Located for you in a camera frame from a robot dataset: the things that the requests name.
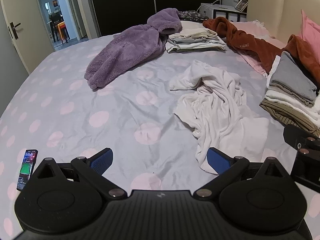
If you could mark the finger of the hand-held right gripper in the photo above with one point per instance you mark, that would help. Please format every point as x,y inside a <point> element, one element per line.
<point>292,135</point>

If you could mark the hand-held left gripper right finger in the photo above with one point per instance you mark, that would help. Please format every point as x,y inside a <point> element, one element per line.
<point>218,160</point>

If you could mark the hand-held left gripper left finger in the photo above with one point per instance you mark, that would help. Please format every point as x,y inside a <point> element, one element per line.
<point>102,161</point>

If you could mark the white shirt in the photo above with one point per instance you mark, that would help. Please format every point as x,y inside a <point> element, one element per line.
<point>217,100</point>

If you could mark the stack of folded pale clothes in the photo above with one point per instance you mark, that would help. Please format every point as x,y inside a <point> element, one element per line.
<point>195,41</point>

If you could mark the white folded garment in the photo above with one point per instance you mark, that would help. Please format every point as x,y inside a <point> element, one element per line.
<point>300,110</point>

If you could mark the grey folded garment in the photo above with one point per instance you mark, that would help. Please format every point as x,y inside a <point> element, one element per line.
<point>292,80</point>

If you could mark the grey polka dot bed sheet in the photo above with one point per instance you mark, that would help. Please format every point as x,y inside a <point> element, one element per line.
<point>75,110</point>

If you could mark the black smartphone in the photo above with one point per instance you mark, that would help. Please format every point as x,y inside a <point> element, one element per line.
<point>26,170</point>

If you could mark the brown fleece garment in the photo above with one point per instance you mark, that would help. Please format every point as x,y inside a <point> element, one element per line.
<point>252,45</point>

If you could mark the pink pillow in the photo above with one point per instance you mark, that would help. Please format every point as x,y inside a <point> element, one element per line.
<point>311,30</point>

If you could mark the pale pink blanket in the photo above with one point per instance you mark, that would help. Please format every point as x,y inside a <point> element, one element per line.
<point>252,28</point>

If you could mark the purple fleece garment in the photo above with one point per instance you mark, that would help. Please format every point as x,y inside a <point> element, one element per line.
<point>125,47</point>

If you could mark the cream padded headboard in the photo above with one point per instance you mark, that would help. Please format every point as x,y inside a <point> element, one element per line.
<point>275,5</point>

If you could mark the orange chair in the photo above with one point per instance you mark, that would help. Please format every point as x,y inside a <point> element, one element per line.
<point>62,30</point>

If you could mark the white nightstand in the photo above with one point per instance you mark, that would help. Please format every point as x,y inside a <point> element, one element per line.
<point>225,13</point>

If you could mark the dark floral cloth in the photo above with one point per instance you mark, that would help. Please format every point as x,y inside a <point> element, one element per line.
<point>192,16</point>

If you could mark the beige door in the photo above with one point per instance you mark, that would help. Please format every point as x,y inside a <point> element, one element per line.
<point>30,17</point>

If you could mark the black wardrobe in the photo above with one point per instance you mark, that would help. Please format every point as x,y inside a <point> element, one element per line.
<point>125,0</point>

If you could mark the photo frame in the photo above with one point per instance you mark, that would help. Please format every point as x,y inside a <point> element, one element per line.
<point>241,5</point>

